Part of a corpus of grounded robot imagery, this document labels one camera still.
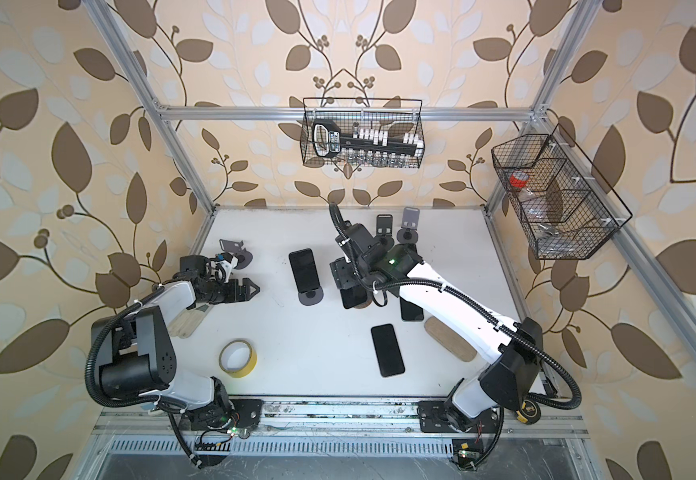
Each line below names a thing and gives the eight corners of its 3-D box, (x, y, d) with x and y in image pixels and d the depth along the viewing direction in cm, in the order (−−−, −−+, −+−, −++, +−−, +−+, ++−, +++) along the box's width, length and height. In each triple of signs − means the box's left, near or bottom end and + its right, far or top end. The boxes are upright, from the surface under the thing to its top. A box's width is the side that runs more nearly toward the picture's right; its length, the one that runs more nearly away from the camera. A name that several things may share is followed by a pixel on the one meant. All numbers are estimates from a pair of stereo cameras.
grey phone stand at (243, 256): (237, 272, 106) (226, 253, 97) (229, 260, 109) (217, 240, 100) (253, 263, 108) (244, 243, 99) (244, 251, 111) (234, 231, 103)
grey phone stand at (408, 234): (397, 243, 111) (399, 227, 104) (395, 224, 118) (397, 207, 111) (418, 243, 111) (422, 227, 104) (415, 224, 118) (418, 207, 111)
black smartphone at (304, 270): (302, 301, 97) (291, 269, 83) (298, 285, 101) (288, 252, 87) (321, 295, 99) (314, 263, 84) (317, 279, 103) (310, 247, 88)
